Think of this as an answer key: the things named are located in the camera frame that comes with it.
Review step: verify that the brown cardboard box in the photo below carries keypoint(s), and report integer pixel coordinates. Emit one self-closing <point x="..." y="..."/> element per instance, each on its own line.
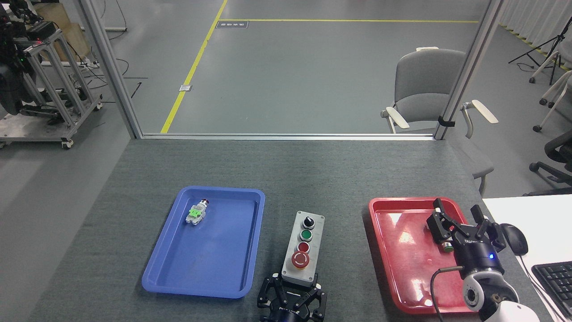
<point x="67" y="31"/>

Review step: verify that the black office chair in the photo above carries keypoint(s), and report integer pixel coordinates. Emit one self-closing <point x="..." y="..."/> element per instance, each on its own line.
<point x="558" y="152"/>

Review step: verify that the blue plastic tray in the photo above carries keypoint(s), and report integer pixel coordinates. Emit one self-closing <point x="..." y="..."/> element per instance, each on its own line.
<point x="214" y="255"/>

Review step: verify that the black computer mouse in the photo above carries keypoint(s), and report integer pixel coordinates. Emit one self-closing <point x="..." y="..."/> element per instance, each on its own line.
<point x="516" y="239"/>

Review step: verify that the white desk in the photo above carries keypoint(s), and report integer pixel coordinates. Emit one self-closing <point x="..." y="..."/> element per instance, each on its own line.
<point x="545" y="219"/>

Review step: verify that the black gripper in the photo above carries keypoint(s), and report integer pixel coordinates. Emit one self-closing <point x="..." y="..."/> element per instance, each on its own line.
<point x="290" y="311"/>
<point x="480" y="259"/>

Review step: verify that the small green push button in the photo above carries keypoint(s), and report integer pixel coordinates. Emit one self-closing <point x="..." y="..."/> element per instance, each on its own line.
<point x="447" y="247"/>

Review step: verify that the aluminium frame cart on wheels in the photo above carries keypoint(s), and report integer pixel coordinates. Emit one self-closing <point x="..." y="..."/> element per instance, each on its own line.
<point x="44" y="89"/>

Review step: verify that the red plastic tray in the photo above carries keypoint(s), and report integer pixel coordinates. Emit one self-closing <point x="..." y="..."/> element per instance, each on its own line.
<point x="402" y="255"/>

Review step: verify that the white chair base with wheels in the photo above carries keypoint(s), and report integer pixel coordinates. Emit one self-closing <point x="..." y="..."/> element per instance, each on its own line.
<point x="556" y="91"/>
<point x="546" y="62"/>

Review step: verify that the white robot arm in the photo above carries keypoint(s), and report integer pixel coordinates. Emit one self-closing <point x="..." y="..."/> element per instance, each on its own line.
<point x="491" y="297"/>

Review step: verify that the white curtain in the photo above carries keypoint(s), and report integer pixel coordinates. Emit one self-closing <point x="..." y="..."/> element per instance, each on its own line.
<point x="536" y="18"/>

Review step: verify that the small white green switch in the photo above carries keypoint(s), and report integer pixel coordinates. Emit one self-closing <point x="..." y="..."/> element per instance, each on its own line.
<point x="196" y="213"/>

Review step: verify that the silver aluminium post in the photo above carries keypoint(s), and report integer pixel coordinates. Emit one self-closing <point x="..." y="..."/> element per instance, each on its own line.
<point x="469" y="67"/>
<point x="111" y="67"/>

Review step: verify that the metal floor outlet plate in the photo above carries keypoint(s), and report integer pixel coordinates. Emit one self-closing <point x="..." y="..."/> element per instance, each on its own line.
<point x="185" y="87"/>

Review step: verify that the black tripod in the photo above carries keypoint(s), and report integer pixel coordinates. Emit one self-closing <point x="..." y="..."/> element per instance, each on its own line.
<point x="543" y="44"/>

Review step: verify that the grey control box with buttons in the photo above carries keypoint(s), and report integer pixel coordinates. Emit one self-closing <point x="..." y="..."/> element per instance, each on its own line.
<point x="304" y="250"/>

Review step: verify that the dark floor label plate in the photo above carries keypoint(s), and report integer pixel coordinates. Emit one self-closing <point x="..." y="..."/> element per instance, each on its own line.
<point x="232" y="24"/>

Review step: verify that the grey chair with white armrests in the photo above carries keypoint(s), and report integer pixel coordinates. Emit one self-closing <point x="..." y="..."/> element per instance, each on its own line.
<point x="424" y="85"/>

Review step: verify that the black clip on post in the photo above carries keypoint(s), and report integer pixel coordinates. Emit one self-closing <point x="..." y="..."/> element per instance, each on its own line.
<point x="446" y="121"/>

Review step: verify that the black keyboard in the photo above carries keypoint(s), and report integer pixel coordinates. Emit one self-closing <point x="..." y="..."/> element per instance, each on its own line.
<point x="556" y="281"/>

